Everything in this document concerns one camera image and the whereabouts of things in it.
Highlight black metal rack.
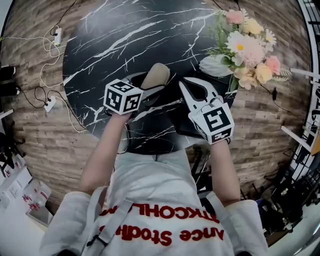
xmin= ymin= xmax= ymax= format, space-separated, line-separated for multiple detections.
xmin=249 ymin=139 xmax=320 ymax=233

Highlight grey harness strap with buckle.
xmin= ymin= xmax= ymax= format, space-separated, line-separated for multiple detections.
xmin=86 ymin=199 xmax=133 ymax=248

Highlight white vase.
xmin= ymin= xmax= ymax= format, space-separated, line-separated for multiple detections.
xmin=199 ymin=54 xmax=235 ymax=77

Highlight person's right forearm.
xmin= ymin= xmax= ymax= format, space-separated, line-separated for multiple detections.
xmin=209 ymin=139 xmax=242 ymax=208

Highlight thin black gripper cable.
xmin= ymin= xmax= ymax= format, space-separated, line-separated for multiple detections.
xmin=116 ymin=121 xmax=131 ymax=155

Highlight long white cable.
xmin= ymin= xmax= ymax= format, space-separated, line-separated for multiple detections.
xmin=56 ymin=96 xmax=89 ymax=133

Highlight white looped cable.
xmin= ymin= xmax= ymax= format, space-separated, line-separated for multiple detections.
xmin=39 ymin=23 xmax=66 ymax=89

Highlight black cable with loop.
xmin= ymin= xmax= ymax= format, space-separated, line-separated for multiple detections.
xmin=21 ymin=86 xmax=57 ymax=110

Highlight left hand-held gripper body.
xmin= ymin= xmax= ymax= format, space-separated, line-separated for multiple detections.
xmin=103 ymin=75 xmax=161 ymax=116

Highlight person's left forearm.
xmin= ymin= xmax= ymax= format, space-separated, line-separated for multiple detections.
xmin=79 ymin=112 xmax=131 ymax=196

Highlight person's white printed shirt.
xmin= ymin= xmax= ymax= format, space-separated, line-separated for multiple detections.
xmin=38 ymin=159 xmax=270 ymax=256

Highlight white cardboard boxes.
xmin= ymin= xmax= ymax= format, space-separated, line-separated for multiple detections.
xmin=0 ymin=164 xmax=34 ymax=202

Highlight black rectangular box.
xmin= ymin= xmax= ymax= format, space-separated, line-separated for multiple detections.
xmin=172 ymin=71 xmax=239 ymax=140

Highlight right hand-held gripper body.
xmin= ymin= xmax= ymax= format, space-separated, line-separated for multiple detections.
xmin=187 ymin=96 xmax=235 ymax=146

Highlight pastel flower bouquet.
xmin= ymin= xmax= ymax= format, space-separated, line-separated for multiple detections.
xmin=206 ymin=8 xmax=293 ymax=91

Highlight clear bottle red label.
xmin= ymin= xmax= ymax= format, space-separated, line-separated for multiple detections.
xmin=22 ymin=178 xmax=53 ymax=216

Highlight black window frame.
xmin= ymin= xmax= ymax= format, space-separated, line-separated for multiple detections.
xmin=297 ymin=0 xmax=320 ymax=83

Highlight white desk frame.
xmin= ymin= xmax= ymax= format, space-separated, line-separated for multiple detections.
xmin=280 ymin=66 xmax=320 ymax=151

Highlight white power strip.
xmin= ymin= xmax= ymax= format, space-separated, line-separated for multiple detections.
xmin=53 ymin=26 xmax=63 ymax=47
xmin=44 ymin=95 xmax=58 ymax=113

